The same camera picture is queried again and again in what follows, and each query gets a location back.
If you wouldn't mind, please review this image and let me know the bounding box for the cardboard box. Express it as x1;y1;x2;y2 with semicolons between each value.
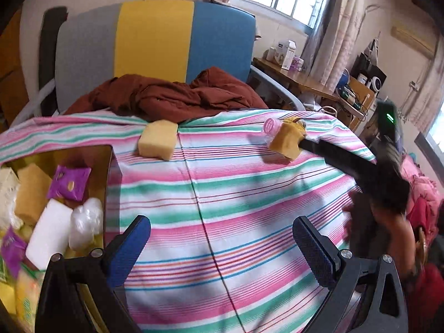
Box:
0;145;122;333

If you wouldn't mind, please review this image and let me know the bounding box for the small yellow sponge piece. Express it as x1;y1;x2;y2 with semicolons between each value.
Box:
269;121;306;162

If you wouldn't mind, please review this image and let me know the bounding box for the wooden cabinet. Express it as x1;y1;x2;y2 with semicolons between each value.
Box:
0;7;32;125

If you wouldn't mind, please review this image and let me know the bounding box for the clear plastic bag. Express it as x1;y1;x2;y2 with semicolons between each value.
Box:
69;198;104;252

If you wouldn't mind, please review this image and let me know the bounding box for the purple snack packet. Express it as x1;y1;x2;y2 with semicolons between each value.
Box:
0;227;28;278
47;166;92;202

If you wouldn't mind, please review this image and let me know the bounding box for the person's right forearm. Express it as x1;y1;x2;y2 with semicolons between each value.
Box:
375;211;422;285

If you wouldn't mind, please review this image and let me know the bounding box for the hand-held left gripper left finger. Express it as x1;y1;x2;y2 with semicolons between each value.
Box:
35;215;152;333

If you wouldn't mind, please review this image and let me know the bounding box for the person's right hand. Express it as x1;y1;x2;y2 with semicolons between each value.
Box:
343;189;385;261

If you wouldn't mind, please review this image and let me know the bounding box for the yellow snack packet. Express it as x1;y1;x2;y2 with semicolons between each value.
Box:
16;264;47;323
0;281;18;314

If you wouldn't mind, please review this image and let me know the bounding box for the person's red clothing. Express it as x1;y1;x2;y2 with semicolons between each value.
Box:
409;264;444;333

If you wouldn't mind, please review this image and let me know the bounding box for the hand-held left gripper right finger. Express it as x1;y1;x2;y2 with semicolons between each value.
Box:
292;216;410;333

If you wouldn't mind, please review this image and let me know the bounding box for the white foam block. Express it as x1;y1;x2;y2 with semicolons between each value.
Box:
25;198;74;271

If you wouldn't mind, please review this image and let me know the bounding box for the black bag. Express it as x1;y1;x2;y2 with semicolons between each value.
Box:
350;52;387;91

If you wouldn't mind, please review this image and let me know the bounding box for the grey yellow blue chair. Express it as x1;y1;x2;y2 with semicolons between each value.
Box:
10;0;306;125

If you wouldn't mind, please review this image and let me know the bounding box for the white box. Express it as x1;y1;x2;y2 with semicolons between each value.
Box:
279;40;297;70

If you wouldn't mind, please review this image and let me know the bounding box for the wooden desk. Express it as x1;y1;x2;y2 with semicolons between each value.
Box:
251;57;339;105

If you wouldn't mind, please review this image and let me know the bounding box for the wooden side table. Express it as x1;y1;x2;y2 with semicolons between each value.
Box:
333;76;377;129

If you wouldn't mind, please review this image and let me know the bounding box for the brown cloth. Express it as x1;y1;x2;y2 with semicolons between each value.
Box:
64;67;269;123

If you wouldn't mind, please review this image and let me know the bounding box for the pink round plastic container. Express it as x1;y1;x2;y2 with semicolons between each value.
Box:
262;118;283;143

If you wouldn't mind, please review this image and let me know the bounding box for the wall air conditioner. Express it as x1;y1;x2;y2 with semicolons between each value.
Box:
390;24;436;56

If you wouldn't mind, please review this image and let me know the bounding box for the pink blanket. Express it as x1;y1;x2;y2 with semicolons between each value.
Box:
399;153;444;236

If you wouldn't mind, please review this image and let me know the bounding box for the yellow patterned pouch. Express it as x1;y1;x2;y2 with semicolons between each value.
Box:
282;117;309;139

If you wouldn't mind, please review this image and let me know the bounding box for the striped bedsheet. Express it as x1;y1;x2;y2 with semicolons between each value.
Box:
0;109;377;333

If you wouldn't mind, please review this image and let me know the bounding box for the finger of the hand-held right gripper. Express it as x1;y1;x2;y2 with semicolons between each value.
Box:
298;138;379;195

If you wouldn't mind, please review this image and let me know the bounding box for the large yellow sponge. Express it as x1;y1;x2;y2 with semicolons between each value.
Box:
16;164;52;226

